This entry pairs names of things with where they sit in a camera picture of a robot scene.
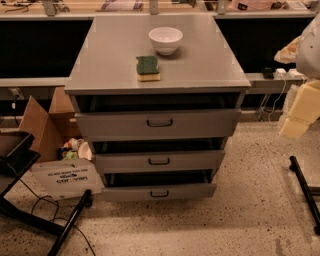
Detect grey top drawer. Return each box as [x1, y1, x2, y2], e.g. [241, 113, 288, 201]
[75, 109, 241, 141]

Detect grey drawer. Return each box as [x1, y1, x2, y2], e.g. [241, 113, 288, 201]
[94, 150, 225, 174]
[102, 183, 216, 202]
[75, 109, 241, 141]

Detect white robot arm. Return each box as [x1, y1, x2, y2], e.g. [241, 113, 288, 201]
[274, 13, 320, 139]

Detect grey bottom drawer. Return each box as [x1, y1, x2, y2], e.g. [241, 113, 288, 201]
[102, 183, 216, 202]

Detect grey middle drawer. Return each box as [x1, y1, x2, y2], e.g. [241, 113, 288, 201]
[94, 150, 225, 174]

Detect grey drawer cabinet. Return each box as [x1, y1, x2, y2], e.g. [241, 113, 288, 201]
[65, 14, 250, 188]

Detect white power strip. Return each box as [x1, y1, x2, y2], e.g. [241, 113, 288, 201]
[274, 68, 304, 79]

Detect black adapter on ledge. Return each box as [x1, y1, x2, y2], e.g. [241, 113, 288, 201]
[262, 67, 274, 79]

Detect black stand leg right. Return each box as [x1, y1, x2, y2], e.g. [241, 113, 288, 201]
[289, 156, 320, 235]

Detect white ceramic bowl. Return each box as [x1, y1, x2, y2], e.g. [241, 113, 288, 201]
[149, 27, 183, 55]

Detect green yellow sponge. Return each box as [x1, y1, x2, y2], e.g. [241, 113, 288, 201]
[136, 56, 160, 82]

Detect colourful items in box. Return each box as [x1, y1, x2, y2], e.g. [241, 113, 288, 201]
[58, 138, 92, 161]

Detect brown cardboard box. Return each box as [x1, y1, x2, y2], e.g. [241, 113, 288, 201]
[19, 87, 103, 200]

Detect black stand left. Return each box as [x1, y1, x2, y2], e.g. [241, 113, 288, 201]
[0, 132, 92, 256]

